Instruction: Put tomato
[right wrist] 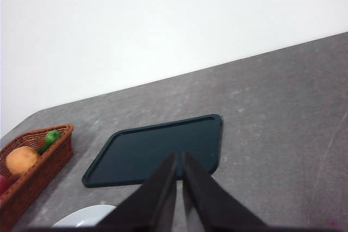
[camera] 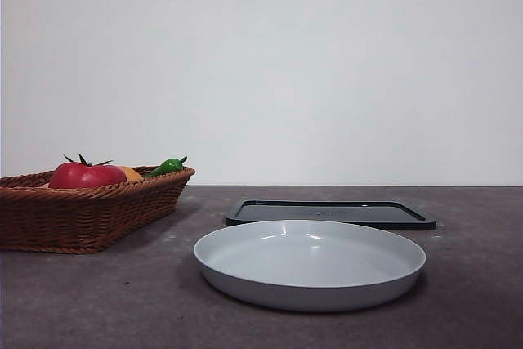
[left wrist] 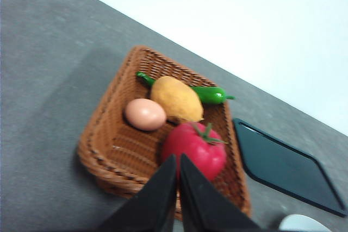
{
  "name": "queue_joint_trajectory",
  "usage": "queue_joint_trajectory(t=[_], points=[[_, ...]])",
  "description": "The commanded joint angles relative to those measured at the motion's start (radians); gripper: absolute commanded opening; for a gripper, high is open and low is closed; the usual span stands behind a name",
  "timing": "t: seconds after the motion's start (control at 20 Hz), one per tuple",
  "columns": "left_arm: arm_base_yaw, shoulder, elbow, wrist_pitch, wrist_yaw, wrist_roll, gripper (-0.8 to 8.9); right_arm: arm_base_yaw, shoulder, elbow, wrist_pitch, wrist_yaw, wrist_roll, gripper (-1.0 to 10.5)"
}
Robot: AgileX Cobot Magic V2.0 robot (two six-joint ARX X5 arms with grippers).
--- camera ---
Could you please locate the red tomato with green stem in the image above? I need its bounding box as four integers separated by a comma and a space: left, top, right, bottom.
48, 153, 128, 190

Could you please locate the green chili pepper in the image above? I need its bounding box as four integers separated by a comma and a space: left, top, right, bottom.
143, 155, 189, 179

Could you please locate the round grey plate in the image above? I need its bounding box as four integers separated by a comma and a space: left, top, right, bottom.
193, 219, 427, 312

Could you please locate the black rectangular tray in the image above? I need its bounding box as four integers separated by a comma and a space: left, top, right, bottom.
225, 199, 437, 231

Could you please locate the yellow-orange potato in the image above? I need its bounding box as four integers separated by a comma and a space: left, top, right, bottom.
116, 165, 145, 182

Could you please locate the brown wicker basket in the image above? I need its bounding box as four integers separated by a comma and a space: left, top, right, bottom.
0, 166, 196, 255

